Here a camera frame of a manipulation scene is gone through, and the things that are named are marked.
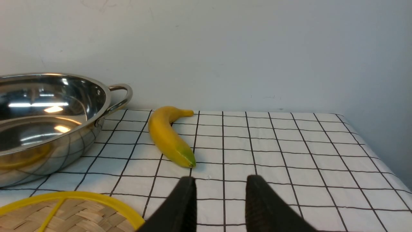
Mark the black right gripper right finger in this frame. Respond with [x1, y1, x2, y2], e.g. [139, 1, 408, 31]
[245, 175, 317, 232]

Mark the stainless steel pot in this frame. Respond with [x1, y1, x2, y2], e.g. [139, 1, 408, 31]
[0, 72, 133, 188]

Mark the woven bamboo steamer lid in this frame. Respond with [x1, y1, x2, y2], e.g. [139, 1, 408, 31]
[0, 191, 145, 232]

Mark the white checkered tablecloth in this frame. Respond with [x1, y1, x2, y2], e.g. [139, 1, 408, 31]
[1, 110, 411, 232]

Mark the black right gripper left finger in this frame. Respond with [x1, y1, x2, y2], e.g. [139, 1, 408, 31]
[137, 176, 197, 232]

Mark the yellow banana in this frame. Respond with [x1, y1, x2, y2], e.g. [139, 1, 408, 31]
[148, 106, 197, 168]

